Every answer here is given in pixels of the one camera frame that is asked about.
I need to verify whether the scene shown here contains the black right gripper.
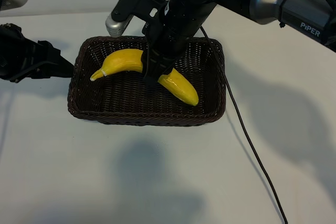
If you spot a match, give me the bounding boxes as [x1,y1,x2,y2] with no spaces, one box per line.
[142,0,219,86]

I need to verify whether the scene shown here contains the dark brown wicker basket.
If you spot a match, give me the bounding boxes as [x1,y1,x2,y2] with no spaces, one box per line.
[67,36,227,127]

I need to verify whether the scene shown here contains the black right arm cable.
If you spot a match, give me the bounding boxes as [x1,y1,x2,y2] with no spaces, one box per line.
[140,0,289,224]

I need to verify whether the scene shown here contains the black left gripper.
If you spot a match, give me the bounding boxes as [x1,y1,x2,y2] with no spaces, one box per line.
[0,23,76,83]

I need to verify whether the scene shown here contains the yellow banana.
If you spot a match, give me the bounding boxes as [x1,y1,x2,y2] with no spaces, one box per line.
[90,49,200,107]

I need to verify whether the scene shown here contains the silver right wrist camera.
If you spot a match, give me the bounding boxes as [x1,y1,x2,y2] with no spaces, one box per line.
[104,0,161,37]

